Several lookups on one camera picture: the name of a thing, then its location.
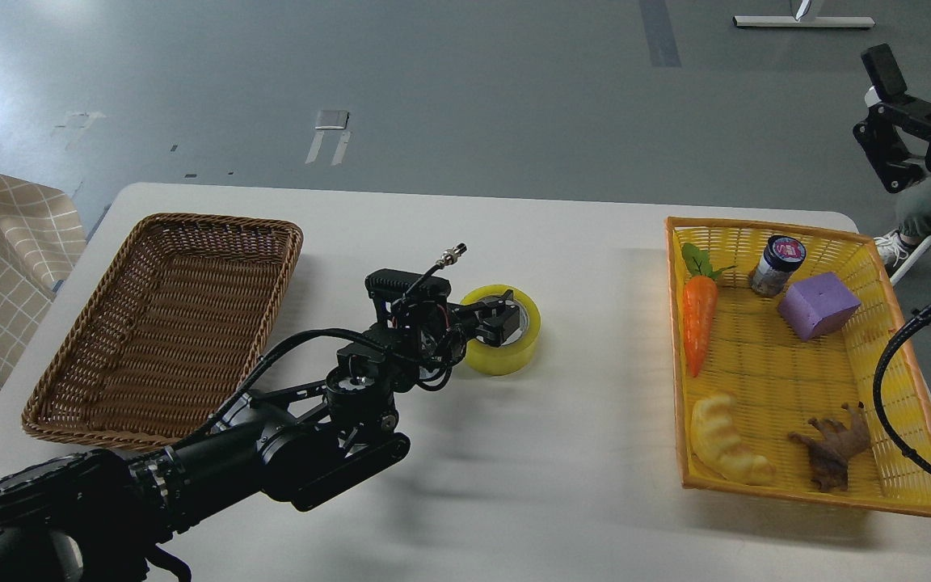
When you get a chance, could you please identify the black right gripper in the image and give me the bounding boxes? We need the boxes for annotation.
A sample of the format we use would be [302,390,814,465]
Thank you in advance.
[853,44,931,194]

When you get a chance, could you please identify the toy croissant bread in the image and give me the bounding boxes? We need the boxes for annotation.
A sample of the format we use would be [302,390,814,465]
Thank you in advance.
[689,393,775,486]

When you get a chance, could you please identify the yellow tape roll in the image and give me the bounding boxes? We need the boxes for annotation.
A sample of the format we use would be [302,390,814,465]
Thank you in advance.
[463,284,542,376]

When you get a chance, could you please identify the white stand base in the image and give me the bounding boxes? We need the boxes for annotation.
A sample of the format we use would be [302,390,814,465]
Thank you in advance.
[732,1,876,31]

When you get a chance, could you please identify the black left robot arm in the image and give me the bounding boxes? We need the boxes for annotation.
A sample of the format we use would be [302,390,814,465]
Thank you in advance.
[0,244,540,581]

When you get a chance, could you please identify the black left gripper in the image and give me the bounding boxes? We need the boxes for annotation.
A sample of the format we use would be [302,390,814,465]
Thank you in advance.
[448,296,524,350]

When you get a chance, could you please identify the brown toy animal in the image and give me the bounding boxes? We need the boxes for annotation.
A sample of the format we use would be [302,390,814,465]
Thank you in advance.
[787,402,871,493]

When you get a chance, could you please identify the brown wicker basket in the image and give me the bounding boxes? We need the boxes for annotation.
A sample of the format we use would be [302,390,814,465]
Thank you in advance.
[21,213,304,452]

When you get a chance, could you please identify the purple foam block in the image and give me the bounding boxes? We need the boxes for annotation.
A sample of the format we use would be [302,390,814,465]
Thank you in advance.
[777,272,861,342]

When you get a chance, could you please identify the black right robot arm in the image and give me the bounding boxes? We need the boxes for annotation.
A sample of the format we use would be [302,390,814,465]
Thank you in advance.
[851,44,931,194]

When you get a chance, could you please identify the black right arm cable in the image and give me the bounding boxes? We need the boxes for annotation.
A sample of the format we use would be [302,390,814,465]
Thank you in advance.
[873,283,931,510]

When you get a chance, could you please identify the orange toy carrot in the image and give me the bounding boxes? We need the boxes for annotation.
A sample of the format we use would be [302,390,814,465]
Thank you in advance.
[682,242,735,378]

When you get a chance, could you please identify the person in green clothing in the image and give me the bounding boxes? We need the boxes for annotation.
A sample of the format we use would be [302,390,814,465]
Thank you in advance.
[874,179,931,275]

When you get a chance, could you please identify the small dark jar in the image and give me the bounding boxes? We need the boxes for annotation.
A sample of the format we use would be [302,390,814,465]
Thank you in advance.
[748,235,807,297]

